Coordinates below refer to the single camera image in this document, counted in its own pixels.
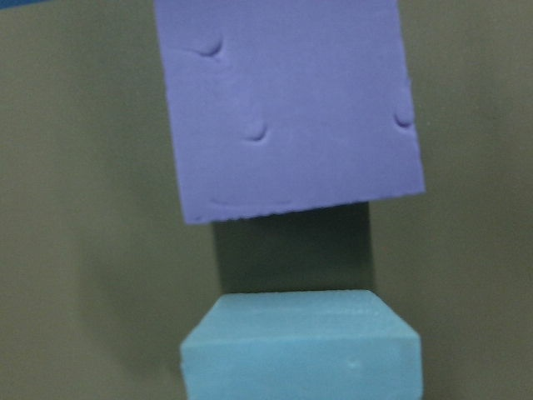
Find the purple foam block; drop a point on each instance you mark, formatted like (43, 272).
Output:
(287, 106)

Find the light blue foam block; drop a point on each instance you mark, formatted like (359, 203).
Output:
(342, 344)

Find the brown paper table cover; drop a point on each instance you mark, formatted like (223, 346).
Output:
(101, 279)

